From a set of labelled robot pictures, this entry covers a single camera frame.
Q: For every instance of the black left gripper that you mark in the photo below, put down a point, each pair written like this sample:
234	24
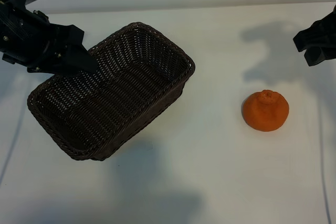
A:
23	35

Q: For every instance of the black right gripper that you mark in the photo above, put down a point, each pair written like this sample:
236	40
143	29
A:
333	32

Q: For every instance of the dark brown woven basket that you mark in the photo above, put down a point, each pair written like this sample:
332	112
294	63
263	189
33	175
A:
118	90

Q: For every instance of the orange with stem knob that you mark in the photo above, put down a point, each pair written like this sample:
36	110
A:
265	113

